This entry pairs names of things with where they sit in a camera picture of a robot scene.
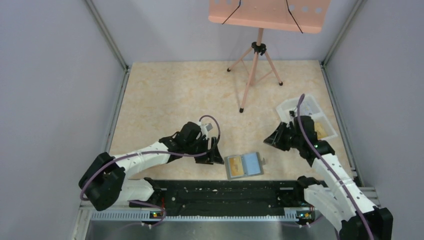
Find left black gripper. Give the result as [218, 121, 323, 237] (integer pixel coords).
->
[185, 136, 224, 165]

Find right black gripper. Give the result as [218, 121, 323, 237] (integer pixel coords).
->
[263, 122, 303, 151]

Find grey card holder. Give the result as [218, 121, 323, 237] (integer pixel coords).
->
[224, 152, 266, 181]

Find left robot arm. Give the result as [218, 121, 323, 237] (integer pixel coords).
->
[78, 121, 225, 211]

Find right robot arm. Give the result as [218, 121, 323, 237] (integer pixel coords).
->
[263, 115, 394, 240]

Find silver card in tray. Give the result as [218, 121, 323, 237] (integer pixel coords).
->
[301, 101, 317, 116]

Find gold cards in tray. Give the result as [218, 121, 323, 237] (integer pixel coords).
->
[314, 122, 328, 140]

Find white divided plastic tray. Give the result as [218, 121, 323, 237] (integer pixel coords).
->
[275, 94, 338, 141]

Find pink music stand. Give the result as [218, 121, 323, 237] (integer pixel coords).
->
[208, 0, 331, 113]

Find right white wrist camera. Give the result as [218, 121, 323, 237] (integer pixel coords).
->
[289, 110, 297, 121]

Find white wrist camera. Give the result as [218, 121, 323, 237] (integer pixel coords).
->
[289, 110, 297, 121]
[197, 121, 214, 139]

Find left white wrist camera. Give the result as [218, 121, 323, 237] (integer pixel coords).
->
[197, 121, 214, 139]

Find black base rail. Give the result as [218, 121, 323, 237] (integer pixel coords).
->
[82, 178, 365, 223]

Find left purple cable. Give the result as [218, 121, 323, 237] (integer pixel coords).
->
[79, 114, 222, 202]

